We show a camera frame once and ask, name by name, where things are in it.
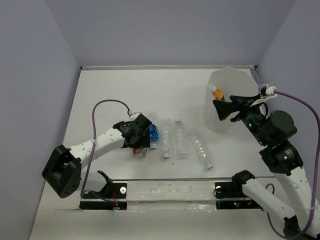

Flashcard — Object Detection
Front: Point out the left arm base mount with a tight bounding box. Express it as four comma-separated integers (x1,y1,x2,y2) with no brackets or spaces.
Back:
79,181,128,211

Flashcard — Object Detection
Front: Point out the orange juice bottle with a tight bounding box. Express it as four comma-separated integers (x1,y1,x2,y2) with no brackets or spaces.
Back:
209,85,225,101

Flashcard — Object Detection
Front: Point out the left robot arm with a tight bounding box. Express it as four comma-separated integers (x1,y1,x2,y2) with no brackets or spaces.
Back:
41,114,152,199

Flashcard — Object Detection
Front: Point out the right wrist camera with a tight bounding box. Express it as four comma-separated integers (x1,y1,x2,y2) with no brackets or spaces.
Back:
250,83,278,107

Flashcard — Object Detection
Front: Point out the white plastic bin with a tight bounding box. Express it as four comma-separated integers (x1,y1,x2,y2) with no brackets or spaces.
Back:
202,67,259,133

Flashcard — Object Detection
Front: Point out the blue label bottle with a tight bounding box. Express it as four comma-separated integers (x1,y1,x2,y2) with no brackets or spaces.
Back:
145,110,159,151

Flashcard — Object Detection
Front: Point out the clear bottle white cap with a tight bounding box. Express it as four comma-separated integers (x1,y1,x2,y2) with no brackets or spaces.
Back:
159,117,173,160

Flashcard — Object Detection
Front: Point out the red cap bottle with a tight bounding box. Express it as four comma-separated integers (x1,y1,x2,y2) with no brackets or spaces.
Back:
132,147,148,159

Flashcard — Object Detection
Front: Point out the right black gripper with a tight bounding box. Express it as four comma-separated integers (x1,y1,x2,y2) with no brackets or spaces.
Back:
211,92,269,145

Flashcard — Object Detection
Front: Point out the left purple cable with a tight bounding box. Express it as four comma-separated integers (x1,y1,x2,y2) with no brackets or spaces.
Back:
80,99,133,203

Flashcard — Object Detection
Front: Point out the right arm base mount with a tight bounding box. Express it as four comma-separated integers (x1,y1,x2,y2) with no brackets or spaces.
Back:
213,181,262,210

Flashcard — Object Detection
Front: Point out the clear bottle right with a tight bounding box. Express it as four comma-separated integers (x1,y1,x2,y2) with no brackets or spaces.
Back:
189,128,214,172

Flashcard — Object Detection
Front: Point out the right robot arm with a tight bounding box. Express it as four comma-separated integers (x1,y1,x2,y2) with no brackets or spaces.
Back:
213,91,320,240

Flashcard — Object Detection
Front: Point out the clear bottle grey cap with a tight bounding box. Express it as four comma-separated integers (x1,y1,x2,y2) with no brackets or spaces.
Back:
174,120,189,160

